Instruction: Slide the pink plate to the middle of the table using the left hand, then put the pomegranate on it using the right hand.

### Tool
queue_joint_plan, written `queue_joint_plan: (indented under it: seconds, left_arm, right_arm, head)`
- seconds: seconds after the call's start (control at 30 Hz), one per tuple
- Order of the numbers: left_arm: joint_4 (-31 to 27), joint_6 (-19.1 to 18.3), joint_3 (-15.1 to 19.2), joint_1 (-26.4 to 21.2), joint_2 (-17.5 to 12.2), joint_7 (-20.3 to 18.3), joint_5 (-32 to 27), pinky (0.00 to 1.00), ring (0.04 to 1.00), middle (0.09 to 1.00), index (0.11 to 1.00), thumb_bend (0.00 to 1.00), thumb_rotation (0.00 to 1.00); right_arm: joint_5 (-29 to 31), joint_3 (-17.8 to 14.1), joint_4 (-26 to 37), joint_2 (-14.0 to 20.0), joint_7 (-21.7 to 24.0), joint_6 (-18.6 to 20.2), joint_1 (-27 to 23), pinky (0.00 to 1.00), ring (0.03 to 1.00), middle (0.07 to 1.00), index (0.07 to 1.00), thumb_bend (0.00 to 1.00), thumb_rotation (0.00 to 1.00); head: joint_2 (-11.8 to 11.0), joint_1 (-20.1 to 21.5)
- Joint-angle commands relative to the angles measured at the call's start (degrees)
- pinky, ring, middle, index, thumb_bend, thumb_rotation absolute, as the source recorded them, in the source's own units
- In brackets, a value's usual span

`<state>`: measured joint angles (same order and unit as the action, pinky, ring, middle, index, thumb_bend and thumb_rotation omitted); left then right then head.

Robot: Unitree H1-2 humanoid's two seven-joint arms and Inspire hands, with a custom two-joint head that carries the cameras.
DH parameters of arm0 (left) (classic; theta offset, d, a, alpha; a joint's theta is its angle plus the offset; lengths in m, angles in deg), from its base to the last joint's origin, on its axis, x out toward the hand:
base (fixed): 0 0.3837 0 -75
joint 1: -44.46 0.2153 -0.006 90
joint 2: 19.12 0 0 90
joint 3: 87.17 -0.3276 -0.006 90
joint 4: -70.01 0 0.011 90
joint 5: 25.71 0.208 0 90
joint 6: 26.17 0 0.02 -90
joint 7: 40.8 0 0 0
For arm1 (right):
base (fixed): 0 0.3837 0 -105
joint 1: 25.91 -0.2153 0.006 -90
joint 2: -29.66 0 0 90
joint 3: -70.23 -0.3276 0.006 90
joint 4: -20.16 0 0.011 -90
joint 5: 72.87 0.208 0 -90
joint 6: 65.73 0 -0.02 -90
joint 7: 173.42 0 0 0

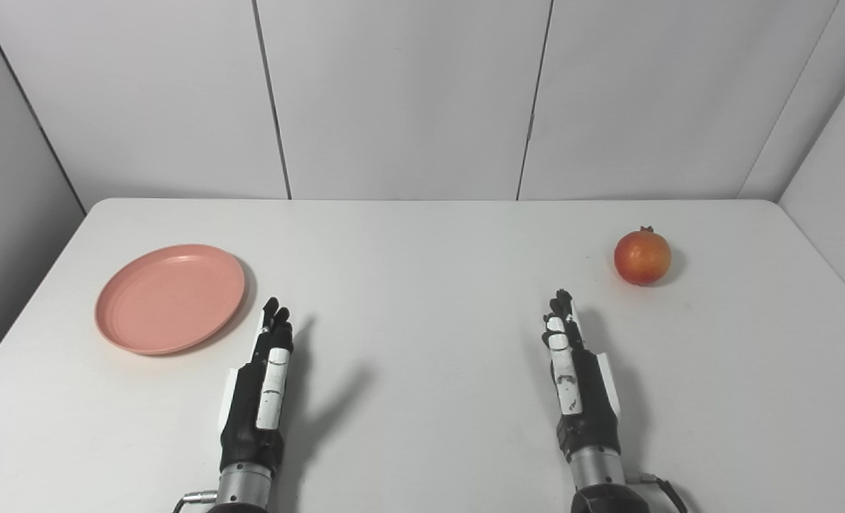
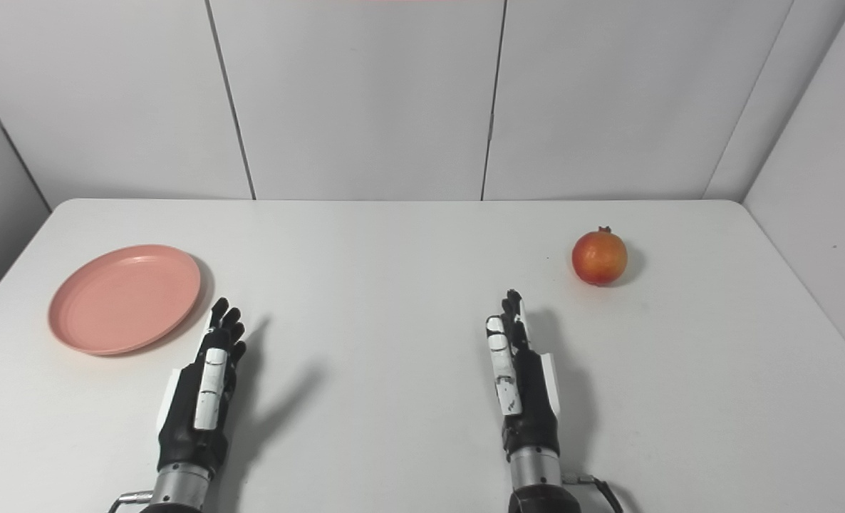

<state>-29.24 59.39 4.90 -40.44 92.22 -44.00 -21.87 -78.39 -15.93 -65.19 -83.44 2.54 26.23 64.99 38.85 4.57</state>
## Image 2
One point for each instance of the red orange pomegranate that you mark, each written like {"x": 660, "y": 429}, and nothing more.
{"x": 599, "y": 258}

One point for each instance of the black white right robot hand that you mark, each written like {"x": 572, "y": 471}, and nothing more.
{"x": 533, "y": 406}

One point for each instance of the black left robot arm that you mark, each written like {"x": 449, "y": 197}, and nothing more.
{"x": 179, "y": 490}

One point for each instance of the pink round plate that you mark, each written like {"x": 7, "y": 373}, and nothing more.
{"x": 125, "y": 299}

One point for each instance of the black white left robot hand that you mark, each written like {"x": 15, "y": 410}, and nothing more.
{"x": 184, "y": 420}

